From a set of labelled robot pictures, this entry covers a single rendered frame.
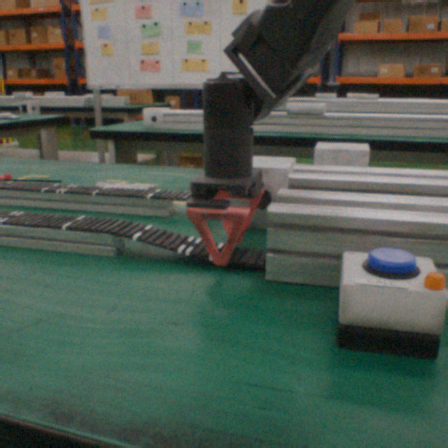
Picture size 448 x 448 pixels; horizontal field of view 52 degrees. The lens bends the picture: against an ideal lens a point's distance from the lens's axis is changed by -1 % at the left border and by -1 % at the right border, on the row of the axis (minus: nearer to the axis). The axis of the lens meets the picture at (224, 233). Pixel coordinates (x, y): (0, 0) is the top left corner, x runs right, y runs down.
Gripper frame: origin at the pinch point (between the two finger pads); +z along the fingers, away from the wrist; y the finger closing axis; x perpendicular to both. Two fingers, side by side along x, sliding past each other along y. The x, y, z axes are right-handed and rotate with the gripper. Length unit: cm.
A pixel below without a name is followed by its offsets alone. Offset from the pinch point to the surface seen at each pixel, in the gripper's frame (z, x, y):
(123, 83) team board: -16, 155, 294
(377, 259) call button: -5.6, -16.2, -14.5
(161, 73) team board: -23, 123, 291
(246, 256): 0.8, -2.4, -0.6
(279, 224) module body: -4.7, -6.7, -4.2
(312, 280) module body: 1.0, -10.7, -5.3
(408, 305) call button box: -3.0, -18.7, -17.3
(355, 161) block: -5.0, -15.4, 36.7
